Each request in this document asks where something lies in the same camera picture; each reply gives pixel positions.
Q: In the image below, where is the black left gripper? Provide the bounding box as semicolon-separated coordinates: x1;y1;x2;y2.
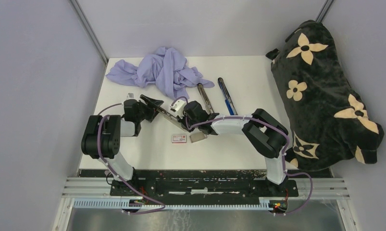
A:
136;94;163;122

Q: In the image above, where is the red white staple box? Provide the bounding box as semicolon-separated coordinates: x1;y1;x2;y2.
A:
171;135;187;143

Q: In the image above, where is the blue stapler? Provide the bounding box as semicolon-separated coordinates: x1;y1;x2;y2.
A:
217;77;237;116

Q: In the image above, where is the beige black stapler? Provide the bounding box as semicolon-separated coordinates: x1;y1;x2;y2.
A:
155;106;188;132
197;83;214;114

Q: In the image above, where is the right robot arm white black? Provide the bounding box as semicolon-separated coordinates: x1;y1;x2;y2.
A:
170;100;290;196

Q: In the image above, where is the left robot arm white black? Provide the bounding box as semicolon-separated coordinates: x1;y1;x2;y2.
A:
81;93;164;196

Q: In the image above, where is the purple crumpled cloth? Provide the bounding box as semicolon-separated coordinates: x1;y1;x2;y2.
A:
106;47;215;100

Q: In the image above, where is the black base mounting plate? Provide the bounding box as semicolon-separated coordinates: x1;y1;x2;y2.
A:
129;169;299;205

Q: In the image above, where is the black floral plush pillow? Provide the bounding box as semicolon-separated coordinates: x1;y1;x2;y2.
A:
266;20;385;171

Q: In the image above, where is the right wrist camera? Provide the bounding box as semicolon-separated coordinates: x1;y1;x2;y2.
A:
170;99;187;113

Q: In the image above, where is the aluminium rail frame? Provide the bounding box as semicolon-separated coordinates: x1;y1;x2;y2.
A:
51;178;353;231

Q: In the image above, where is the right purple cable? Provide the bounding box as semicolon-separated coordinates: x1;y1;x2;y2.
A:
170;96;314;216

